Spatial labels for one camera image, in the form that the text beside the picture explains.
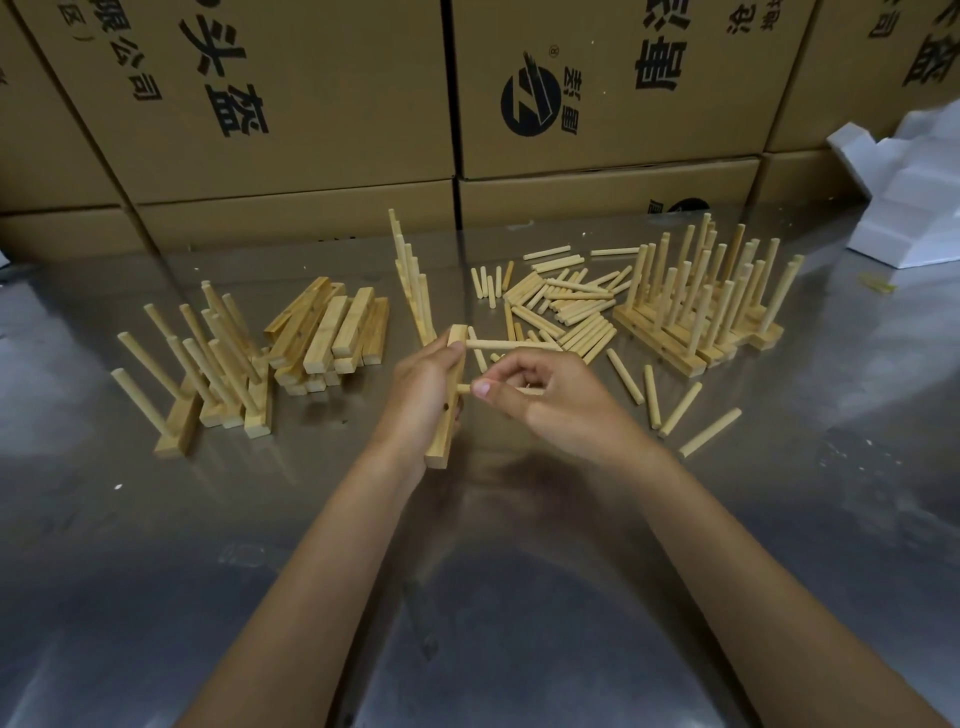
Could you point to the person's right hand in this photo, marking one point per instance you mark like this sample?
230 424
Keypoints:
570 409

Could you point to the person's left hand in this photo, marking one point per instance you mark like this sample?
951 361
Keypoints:
409 405

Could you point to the clear tape patch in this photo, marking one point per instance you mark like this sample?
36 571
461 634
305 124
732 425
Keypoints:
244 556

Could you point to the pile of wooden dowels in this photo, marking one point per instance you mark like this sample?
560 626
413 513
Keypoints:
570 300

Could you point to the shiny metal table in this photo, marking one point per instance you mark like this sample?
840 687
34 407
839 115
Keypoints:
112 540

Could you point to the person's left forearm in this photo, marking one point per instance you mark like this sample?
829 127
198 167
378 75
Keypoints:
300 600

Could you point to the pile of drilled wooden bars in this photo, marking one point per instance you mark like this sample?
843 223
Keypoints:
330 330

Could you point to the person's right forearm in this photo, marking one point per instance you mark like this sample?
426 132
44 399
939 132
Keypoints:
750 585

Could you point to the stack of brown cardboard boxes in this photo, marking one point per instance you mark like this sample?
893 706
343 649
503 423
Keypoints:
337 97

